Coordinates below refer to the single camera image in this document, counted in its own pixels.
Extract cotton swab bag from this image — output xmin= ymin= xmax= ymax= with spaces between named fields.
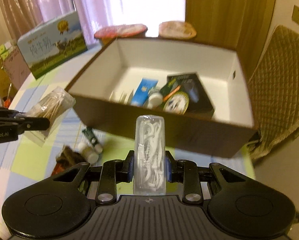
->
xmin=25 ymin=87 xmax=76 ymax=146

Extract clear floss pick box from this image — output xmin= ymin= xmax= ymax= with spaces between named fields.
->
xmin=133 ymin=115 xmax=167 ymax=196

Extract brown red snack packet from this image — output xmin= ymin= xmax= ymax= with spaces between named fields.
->
xmin=51 ymin=145 xmax=86 ymax=176

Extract small white pill bottle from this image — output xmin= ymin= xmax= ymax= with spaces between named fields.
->
xmin=78 ymin=142 xmax=99 ymax=165

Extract dark green ointment tube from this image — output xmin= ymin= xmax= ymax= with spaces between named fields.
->
xmin=82 ymin=127 xmax=103 ymax=154

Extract cardboard boxes beside table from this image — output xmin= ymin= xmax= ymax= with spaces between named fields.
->
xmin=0 ymin=40 xmax=31 ymax=107

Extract black shaver box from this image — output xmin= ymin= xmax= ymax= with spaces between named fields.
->
xmin=167 ymin=73 xmax=214 ymax=119

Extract green round-label packet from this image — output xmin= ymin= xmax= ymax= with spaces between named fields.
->
xmin=159 ymin=78 xmax=190 ymax=114

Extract small green white jar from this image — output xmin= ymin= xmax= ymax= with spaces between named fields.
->
xmin=147 ymin=92 xmax=163 ymax=108

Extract blue milk carton box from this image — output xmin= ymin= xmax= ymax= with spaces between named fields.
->
xmin=17 ymin=11 xmax=88 ymax=79

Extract brown cardboard box white inside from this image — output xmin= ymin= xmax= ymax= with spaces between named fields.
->
xmin=66 ymin=38 xmax=257 ymax=158

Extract blue white cream tube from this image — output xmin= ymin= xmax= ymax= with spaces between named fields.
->
xmin=130 ymin=78 xmax=158 ymax=107

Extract red instant meal bowl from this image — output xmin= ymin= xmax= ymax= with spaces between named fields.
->
xmin=94 ymin=24 xmax=148 ymax=45

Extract pink sheer curtain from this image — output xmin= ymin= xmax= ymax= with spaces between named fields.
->
xmin=0 ymin=0 xmax=162 ymax=44

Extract quilted tan chair cushion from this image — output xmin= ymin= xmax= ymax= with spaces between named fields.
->
xmin=249 ymin=25 xmax=299 ymax=161

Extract orange instant meal bowl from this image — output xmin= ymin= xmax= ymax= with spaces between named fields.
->
xmin=159 ymin=21 xmax=197 ymax=40

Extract brown wooden wardrobe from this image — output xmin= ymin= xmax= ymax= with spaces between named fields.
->
xmin=185 ymin=0 xmax=275 ymax=78

